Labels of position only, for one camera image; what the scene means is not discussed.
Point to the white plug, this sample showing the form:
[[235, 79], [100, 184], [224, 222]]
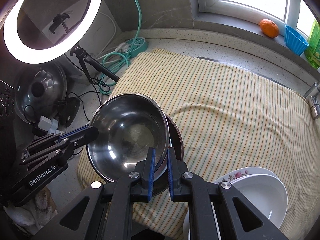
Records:
[[122, 48]]

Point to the black tripod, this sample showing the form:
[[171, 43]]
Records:
[[84, 58]]

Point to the large steel bowl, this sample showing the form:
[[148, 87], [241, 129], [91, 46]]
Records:
[[128, 125]]

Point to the chrome faucet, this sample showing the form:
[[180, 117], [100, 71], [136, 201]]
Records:
[[311, 96]]

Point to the teal power strip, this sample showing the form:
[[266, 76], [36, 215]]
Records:
[[137, 46]]

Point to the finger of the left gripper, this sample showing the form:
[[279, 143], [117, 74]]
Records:
[[79, 139], [66, 135]]

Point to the white power adapter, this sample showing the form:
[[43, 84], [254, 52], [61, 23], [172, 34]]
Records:
[[49, 126]]

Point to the green soap bottle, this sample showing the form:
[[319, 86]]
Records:
[[312, 52]]

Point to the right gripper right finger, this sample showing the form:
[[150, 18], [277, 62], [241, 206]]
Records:
[[176, 177]]

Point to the orange tangerine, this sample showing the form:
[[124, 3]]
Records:
[[269, 28]]

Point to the glass pot lid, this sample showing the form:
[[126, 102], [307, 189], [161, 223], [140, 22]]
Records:
[[39, 88]]

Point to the ring light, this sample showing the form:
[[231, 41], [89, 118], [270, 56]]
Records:
[[33, 56]]

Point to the white crumpled towel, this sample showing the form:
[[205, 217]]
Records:
[[35, 214]]

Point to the blue plastic cup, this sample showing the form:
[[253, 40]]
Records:
[[294, 41]]

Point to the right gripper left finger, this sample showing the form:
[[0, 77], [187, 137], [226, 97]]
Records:
[[104, 211]]

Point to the red steel bowl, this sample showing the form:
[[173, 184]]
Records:
[[161, 183]]

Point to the striped yellow cloth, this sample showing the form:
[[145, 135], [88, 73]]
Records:
[[230, 118]]

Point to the small floral white plate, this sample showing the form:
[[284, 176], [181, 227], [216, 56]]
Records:
[[242, 172]]

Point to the plain white plate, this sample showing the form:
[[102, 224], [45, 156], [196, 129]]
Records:
[[266, 192]]

